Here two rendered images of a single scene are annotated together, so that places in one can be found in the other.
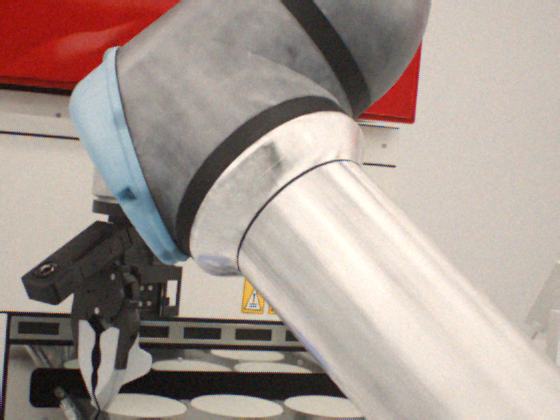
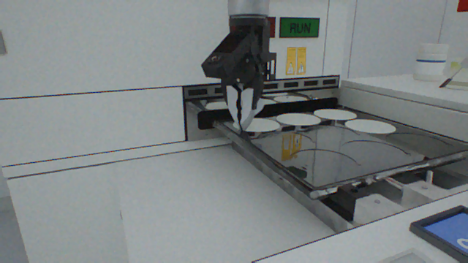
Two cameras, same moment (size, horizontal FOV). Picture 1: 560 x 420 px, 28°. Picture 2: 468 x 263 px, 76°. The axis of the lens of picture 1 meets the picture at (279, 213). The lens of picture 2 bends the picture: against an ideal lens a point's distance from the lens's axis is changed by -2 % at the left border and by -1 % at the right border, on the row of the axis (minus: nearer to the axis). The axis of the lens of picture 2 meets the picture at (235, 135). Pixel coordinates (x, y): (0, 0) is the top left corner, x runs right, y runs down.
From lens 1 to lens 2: 0.58 m
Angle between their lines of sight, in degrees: 16
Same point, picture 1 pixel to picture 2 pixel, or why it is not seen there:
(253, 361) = (292, 96)
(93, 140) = not seen: outside the picture
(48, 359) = (204, 107)
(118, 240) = (248, 39)
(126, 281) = (256, 62)
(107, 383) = (247, 117)
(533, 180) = not seen: hidden behind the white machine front
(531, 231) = not seen: hidden behind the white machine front
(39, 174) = (189, 12)
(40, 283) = (214, 67)
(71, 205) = (206, 28)
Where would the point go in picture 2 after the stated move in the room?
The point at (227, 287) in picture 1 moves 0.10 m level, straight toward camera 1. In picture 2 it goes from (279, 63) to (291, 68)
